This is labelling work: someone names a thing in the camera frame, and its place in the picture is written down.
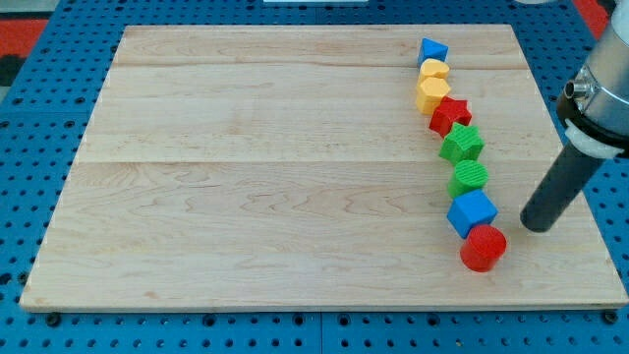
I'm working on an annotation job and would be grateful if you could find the green star block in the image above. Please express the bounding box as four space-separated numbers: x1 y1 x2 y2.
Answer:
438 123 485 165

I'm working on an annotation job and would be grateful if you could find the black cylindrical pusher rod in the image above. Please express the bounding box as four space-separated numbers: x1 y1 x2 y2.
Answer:
520 143 604 233

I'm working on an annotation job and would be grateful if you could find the wooden board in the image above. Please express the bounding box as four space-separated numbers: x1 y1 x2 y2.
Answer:
20 25 628 313

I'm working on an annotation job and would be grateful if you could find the blue triangle block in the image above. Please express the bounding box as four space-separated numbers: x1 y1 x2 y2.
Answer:
417 37 449 67

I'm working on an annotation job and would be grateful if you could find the blue cube block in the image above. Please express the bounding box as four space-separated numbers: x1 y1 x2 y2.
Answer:
446 190 498 239

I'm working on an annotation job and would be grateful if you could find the red cylinder block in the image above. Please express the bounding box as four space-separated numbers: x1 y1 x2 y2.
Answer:
459 224 508 272

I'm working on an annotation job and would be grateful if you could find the red star block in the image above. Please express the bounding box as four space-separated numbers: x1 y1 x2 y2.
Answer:
429 96 473 138

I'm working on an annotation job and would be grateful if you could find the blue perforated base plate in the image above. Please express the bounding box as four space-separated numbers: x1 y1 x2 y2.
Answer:
1 0 628 353

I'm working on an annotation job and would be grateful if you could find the yellow hexagon block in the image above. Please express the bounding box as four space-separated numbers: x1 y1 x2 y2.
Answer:
416 77 451 115

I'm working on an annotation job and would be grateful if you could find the yellow heart block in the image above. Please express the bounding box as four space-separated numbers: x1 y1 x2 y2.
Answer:
419 58 450 83

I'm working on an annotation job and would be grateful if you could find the green cylinder block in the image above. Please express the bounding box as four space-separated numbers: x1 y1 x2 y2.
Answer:
447 160 489 198

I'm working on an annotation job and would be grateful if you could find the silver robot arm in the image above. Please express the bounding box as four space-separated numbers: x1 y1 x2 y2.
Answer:
520 1 628 232

